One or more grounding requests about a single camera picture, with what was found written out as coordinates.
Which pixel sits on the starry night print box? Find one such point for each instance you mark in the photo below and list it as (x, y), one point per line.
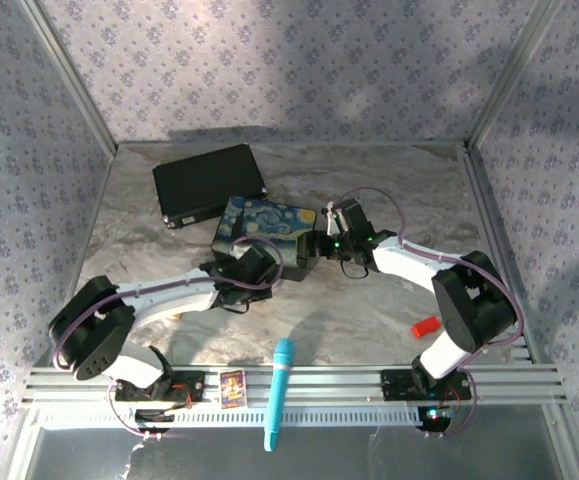
(264, 220)

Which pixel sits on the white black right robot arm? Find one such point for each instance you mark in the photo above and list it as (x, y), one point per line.
(409, 260)

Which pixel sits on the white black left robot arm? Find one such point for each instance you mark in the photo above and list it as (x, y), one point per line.
(169, 296)

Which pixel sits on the small printed card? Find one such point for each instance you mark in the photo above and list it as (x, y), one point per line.
(232, 390)

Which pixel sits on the blue marker pen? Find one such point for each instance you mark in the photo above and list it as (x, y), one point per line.
(279, 390)

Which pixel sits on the red plastic block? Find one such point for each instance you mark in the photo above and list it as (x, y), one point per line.
(425, 327)

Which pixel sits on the black ribbed hard case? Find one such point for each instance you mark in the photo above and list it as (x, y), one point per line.
(204, 180)

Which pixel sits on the black controller board with lights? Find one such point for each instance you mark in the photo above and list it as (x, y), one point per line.
(434, 417)

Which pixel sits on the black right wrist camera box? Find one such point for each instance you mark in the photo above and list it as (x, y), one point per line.
(354, 216)

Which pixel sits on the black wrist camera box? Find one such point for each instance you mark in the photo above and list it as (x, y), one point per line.
(354, 216)
(256, 265)

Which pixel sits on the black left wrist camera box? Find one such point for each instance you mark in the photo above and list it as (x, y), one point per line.
(256, 265)

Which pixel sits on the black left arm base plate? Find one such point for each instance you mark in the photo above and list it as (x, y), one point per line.
(189, 386)

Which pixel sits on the aluminium mounting rail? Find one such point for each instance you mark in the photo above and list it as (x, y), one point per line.
(329, 380)

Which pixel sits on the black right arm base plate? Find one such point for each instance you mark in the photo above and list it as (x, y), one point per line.
(394, 384)

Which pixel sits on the aluminium frame post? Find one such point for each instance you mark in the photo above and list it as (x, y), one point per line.
(514, 75)
(69, 75)

